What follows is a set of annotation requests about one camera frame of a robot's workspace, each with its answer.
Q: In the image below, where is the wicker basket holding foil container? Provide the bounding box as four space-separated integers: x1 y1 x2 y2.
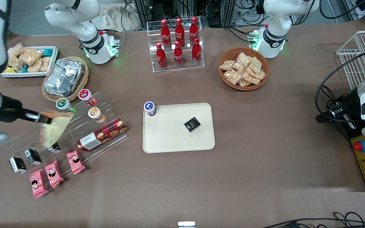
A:
42 56 90 102

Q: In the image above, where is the crumpled beige cloth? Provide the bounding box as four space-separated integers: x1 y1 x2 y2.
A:
99 3 142 32

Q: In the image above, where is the red cola bottle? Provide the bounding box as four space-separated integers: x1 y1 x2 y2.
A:
173 41 184 67
189 16 200 45
156 43 167 69
191 38 202 66
175 17 185 48
160 19 171 48

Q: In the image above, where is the blue cap gum bottle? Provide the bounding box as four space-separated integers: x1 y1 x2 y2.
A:
144 101 157 117

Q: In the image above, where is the triangle sandwich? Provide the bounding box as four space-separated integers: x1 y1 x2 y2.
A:
40 110 74 148

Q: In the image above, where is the orange cap gum bottle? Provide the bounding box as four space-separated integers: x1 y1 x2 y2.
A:
88 107 106 124

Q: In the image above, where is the tan snack bag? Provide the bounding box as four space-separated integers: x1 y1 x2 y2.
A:
18 48 43 66
27 59 44 73
41 57 52 73
7 42 24 58
8 57 23 72

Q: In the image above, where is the clear acrylic bottle rack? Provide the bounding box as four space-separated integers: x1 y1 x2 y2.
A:
146 19 205 73

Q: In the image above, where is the cream plastic tray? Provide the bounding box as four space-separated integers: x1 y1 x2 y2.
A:
143 103 216 154

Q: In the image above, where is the green cap gum bottle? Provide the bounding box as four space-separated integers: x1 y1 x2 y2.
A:
55 98 76 113

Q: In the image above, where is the white rectangular bin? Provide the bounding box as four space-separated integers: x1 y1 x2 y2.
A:
0 46 60 79

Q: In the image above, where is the white wire basket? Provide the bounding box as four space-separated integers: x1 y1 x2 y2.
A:
336 30 365 91

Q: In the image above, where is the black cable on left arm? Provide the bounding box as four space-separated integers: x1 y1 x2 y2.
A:
315 51 365 124

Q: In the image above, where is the small black box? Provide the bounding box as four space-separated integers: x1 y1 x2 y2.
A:
24 149 42 166
48 142 62 154
184 117 202 133
9 156 28 174

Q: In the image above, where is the pink cartoon snack pack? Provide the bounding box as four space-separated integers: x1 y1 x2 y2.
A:
45 160 64 189
67 149 86 175
29 169 48 199

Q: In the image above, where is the round brown wicker basket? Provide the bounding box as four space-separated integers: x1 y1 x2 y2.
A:
218 47 270 92

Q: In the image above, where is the silver foil container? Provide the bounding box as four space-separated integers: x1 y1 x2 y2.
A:
44 58 84 97

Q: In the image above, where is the red plaid cookie box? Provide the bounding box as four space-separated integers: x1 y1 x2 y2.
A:
77 118 129 152

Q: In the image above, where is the black floor cable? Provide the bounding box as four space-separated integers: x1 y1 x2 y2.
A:
261 212 365 228

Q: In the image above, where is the red cap gum bottle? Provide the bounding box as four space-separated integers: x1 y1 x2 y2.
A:
78 89 97 107

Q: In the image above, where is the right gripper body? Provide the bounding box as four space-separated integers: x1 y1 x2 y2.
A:
0 85 24 124

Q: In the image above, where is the clear acrylic stepped stand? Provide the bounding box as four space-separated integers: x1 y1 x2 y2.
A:
0 92 129 169

